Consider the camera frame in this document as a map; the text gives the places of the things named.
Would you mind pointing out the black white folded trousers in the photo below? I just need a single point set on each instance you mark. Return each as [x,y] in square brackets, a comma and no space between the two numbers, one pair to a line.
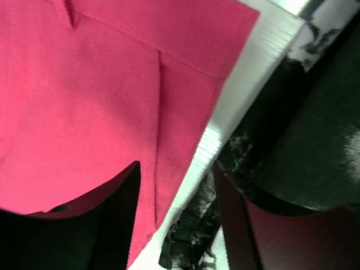
[299,141]

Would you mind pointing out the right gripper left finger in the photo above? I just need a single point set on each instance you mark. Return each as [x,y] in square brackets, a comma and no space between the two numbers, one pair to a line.
[93,231]

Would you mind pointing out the pink trousers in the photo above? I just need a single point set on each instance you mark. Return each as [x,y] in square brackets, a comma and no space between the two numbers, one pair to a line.
[89,87]

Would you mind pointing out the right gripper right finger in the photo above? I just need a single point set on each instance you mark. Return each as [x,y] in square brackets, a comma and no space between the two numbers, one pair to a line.
[262,231]

